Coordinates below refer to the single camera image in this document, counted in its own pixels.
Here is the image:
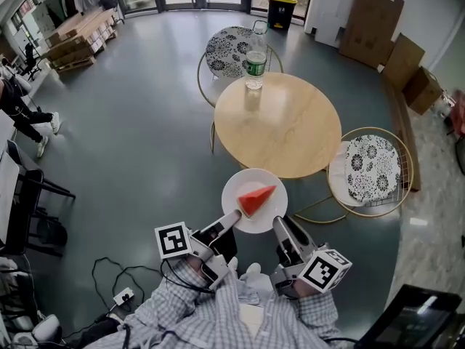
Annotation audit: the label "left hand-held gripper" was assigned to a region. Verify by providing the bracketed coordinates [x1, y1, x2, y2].
[155, 209, 242, 291]

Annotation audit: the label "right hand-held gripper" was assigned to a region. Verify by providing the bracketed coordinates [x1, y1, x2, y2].
[270, 214, 353, 300]

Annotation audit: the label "white round plate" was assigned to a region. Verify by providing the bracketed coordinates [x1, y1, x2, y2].
[221, 168, 288, 235]

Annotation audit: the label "red watermelon slice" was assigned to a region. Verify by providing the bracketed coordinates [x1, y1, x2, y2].
[238, 185, 278, 217]

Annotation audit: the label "person's left forearm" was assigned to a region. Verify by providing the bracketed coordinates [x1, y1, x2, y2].
[137, 258, 233, 326]

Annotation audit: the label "person's right forearm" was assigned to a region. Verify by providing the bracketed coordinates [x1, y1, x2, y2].
[290, 278, 339, 337]

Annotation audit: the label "black monitor on arm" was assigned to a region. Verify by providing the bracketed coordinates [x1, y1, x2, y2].
[354, 284, 463, 349]

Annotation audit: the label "round wooden table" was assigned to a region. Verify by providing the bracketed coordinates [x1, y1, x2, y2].
[213, 72, 342, 180]

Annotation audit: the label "round floral seat cushion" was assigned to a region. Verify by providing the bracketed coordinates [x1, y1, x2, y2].
[205, 26, 255, 79]
[344, 136, 401, 203]

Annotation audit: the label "person's checked shirt torso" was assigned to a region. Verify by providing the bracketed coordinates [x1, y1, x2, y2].
[83, 278, 349, 349]

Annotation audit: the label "white power strip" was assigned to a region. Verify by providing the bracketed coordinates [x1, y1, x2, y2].
[113, 286, 136, 306]

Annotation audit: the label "clear water bottle green label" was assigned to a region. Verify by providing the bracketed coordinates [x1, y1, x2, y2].
[245, 20, 270, 90]

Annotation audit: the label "medium flat cardboard sheet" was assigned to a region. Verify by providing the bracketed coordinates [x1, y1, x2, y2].
[383, 33, 426, 92]

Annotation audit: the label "red bag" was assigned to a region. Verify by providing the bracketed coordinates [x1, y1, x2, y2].
[450, 89, 465, 137]

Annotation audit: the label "black bin yellow lid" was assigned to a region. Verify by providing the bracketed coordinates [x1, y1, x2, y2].
[267, 0, 298, 31]

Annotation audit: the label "white round floor device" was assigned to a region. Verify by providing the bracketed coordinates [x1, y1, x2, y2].
[12, 313, 62, 349]

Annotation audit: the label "cardboard boxes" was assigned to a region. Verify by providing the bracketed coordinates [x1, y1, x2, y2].
[339, 0, 405, 68]

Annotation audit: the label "wooden pallets stack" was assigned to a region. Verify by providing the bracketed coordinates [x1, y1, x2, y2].
[45, 7, 119, 74]

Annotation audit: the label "black office chair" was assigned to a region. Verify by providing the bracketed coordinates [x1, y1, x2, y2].
[23, 41, 43, 81]

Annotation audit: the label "gold wire chair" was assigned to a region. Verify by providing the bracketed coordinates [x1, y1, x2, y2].
[294, 127, 414, 224]
[197, 25, 284, 108]

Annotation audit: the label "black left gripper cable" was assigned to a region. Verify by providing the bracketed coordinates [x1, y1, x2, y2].
[159, 260, 215, 294]

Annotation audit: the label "black floor cable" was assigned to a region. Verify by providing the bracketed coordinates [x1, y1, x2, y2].
[91, 256, 163, 314]

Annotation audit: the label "black metal frame table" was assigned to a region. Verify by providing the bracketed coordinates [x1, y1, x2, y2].
[0, 140, 76, 257]

